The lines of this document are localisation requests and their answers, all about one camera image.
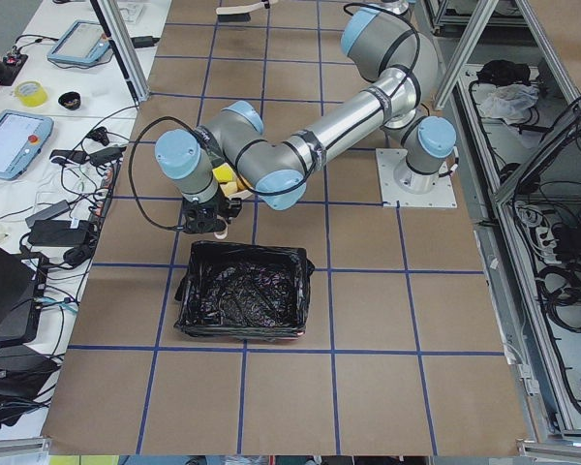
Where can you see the black lined trash bin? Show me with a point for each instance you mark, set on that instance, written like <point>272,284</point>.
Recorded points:
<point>245,291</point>

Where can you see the upper teach pendant tablet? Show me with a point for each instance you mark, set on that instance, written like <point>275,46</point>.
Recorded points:
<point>83,45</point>

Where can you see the lower teach pendant tablet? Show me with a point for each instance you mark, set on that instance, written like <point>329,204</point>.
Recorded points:
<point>22,137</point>

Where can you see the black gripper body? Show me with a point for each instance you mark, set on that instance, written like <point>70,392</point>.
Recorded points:
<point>231,209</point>

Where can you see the yellow tape roll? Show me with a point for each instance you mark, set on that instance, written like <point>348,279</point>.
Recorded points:
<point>31,94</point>

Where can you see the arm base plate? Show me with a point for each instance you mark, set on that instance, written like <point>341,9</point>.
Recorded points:
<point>402,187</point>

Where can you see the black laptop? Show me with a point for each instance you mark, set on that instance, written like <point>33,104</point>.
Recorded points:
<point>22,285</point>

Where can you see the yellow sponge piece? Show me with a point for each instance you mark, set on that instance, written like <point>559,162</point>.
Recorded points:
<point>225,176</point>

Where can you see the black power adapter brick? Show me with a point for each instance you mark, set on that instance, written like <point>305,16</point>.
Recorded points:
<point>60,233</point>

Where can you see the beige hand brush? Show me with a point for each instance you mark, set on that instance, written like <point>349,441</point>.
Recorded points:
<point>242,13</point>

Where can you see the aluminium frame post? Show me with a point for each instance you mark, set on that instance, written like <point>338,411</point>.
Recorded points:
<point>111,20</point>

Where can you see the white crumpled cloth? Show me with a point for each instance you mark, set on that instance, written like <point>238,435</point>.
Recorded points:
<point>512,103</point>

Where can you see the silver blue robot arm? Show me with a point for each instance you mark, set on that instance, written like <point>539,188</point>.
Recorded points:
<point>400,66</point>

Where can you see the teach pendant tablet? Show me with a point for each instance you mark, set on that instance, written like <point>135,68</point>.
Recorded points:
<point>22,137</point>
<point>83,45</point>

